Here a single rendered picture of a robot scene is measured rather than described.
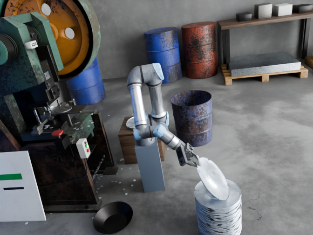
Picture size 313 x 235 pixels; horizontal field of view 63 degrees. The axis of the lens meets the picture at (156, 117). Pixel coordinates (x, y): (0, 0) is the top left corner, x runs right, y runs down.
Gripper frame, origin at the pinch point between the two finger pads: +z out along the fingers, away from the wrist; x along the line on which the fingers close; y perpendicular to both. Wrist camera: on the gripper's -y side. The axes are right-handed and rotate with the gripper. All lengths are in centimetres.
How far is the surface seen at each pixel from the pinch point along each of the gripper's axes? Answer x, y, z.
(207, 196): 11.0, -3.6, 18.1
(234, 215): 4.8, -10.9, 34.8
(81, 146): 57, 13, -61
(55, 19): 24, 76, -140
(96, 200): 95, 15, -23
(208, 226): 22.6, -12.4, 31.1
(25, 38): 23, 25, -132
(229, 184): 0.1, 7.2, 27.6
